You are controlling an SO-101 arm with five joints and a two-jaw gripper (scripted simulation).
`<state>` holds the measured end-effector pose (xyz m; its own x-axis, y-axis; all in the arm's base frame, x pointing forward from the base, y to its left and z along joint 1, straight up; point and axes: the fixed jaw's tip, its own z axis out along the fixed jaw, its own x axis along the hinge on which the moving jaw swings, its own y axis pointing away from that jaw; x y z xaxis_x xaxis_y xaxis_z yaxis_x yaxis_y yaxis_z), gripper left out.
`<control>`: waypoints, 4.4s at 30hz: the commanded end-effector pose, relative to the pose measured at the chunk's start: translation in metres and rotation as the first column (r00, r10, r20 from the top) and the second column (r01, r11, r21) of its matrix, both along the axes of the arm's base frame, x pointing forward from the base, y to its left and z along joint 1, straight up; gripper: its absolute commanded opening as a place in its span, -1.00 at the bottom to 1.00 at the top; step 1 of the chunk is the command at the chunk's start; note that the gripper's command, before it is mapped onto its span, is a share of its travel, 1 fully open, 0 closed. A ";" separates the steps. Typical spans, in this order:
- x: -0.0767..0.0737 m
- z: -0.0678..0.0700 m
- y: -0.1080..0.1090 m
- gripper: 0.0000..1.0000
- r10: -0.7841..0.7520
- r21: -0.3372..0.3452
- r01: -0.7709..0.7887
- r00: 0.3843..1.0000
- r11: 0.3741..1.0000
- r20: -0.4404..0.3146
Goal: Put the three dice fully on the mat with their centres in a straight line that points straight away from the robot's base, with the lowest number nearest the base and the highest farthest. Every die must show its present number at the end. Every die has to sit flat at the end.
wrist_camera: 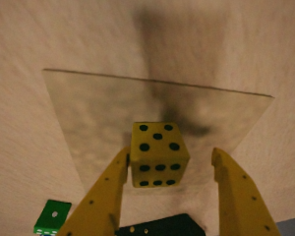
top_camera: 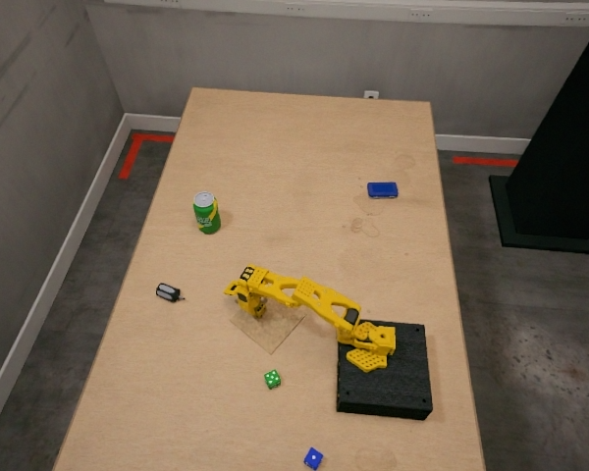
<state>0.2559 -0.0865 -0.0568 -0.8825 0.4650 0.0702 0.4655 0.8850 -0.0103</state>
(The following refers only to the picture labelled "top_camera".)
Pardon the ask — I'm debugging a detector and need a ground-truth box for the blue die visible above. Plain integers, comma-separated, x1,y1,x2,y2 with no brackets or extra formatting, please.
304,447,323,471

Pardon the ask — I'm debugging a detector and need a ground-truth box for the yellow die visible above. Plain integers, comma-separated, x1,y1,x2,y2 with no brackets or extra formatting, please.
254,301,266,319

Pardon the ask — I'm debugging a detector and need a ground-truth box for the green soda can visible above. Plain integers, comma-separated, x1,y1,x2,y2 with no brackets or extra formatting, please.
192,191,221,234

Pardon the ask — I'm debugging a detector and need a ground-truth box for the green die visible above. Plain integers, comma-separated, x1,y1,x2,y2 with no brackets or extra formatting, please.
264,369,281,390

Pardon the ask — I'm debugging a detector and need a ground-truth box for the blue rectangular case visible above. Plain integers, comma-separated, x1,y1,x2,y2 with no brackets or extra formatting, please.
367,182,399,199

